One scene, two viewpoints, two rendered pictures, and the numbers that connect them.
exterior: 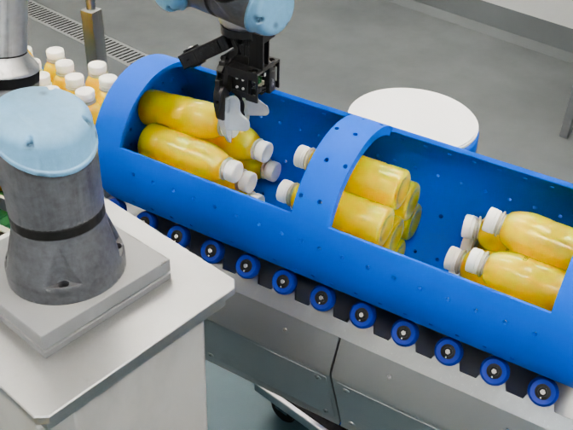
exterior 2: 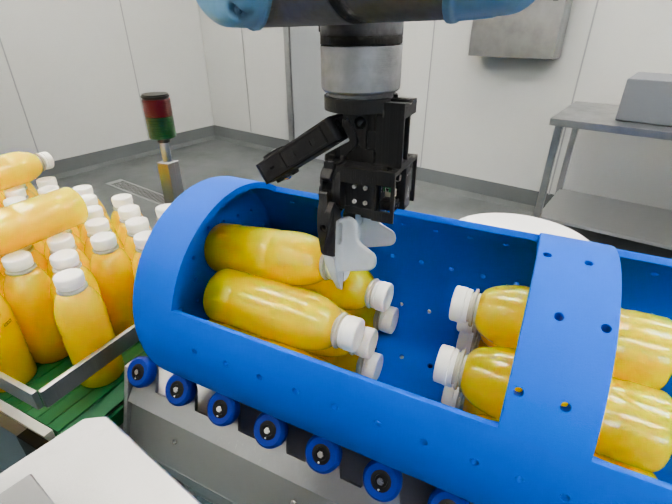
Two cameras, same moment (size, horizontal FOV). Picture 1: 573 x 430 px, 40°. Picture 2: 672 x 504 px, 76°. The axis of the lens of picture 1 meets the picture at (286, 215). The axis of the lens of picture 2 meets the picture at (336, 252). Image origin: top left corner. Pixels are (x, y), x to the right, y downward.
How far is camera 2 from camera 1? 89 cm
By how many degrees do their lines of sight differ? 8
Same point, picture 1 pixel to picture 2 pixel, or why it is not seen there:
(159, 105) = (232, 242)
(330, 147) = (556, 290)
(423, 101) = (518, 224)
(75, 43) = not seen: hidden behind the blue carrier
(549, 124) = not seen: hidden behind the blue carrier
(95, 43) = (173, 193)
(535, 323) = not seen: outside the picture
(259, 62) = (395, 154)
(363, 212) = (627, 408)
